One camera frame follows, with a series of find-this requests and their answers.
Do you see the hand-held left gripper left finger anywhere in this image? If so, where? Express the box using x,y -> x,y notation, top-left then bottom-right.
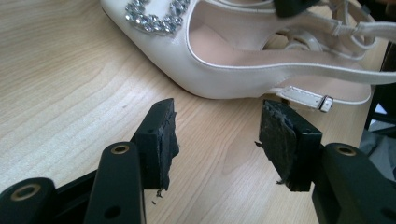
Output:
132,98 -> 180,191

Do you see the white jewelled high heel shoe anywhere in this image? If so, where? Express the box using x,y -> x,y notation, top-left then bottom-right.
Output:
270,0 -> 396,62
99,0 -> 396,114

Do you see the black bar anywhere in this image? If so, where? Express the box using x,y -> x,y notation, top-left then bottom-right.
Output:
363,41 -> 396,138

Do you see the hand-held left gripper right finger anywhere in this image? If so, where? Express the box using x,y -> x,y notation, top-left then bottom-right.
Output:
258,99 -> 323,192

